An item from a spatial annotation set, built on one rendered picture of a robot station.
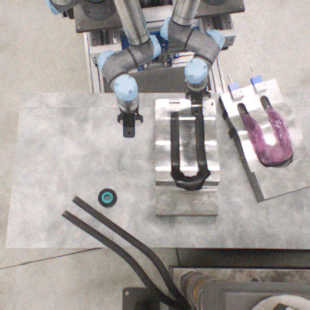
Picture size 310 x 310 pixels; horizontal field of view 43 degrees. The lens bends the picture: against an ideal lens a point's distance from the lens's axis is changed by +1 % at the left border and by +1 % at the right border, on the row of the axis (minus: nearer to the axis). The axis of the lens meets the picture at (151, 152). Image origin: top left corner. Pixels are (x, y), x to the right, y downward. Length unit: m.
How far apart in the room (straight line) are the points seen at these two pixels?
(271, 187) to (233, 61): 1.39
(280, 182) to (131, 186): 0.62
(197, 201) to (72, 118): 0.68
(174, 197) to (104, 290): 1.03
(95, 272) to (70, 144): 0.99
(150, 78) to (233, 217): 1.16
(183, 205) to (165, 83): 1.08
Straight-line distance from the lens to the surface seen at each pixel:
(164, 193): 1.64
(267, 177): 1.67
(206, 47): 1.39
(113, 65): 1.36
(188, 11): 1.38
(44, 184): 1.78
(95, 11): 1.72
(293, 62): 2.97
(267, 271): 1.76
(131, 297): 2.48
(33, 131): 1.85
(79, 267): 2.52
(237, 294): 0.49
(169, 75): 2.54
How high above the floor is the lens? 2.48
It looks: 75 degrees down
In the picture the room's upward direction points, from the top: 2 degrees counter-clockwise
